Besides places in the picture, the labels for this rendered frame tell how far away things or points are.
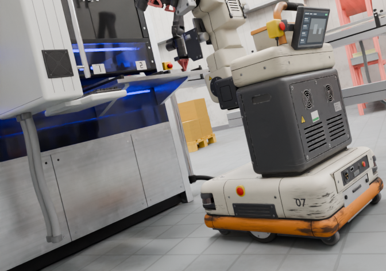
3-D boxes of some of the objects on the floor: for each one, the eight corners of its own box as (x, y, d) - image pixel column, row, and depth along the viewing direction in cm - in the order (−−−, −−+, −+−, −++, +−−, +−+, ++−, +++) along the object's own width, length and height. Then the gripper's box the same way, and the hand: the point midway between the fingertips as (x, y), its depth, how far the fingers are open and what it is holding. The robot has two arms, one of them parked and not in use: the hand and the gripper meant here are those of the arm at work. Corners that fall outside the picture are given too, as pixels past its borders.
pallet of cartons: (190, 153, 592) (179, 101, 589) (124, 163, 665) (114, 118, 662) (220, 140, 682) (210, 96, 679) (159, 151, 756) (149, 111, 753)
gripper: (171, 49, 240) (176, 73, 241) (182, 45, 233) (187, 69, 233) (178, 49, 245) (183, 72, 245) (189, 45, 238) (195, 68, 238)
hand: (185, 69), depth 239 cm, fingers closed
